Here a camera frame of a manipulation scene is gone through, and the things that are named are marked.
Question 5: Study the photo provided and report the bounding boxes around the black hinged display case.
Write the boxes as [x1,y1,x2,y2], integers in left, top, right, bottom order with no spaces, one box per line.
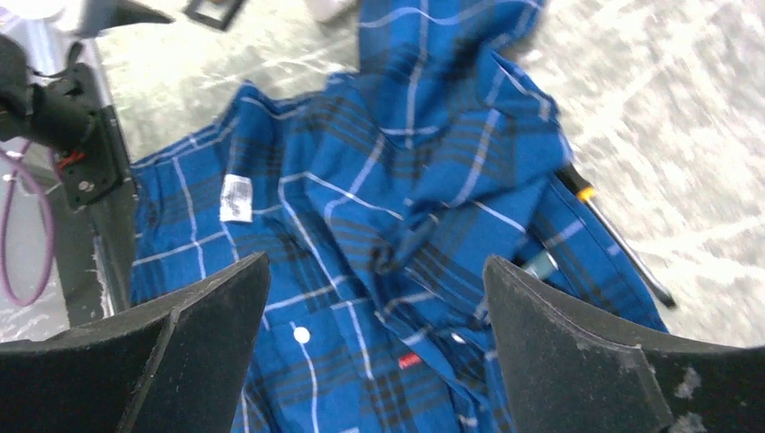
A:
[182,0,246,32]

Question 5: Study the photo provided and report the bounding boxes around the blue plaid shirt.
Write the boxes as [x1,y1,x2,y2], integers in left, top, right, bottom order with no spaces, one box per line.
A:
[131,1,665,432]

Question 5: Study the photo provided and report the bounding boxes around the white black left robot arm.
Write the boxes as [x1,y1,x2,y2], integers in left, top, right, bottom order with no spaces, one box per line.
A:
[1,1,174,152]

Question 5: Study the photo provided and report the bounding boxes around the black yellow screwdriver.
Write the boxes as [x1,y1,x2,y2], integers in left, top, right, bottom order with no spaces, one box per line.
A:
[556,164,677,309]

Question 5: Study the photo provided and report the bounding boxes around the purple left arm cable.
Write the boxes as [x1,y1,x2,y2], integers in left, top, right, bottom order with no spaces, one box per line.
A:
[0,141,56,309]

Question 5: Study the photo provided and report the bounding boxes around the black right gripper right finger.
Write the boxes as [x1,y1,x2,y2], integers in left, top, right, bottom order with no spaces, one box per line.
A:
[483,256,764,432]

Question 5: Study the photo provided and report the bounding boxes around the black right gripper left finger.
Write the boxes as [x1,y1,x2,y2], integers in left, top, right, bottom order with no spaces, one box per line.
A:
[1,253,271,432]

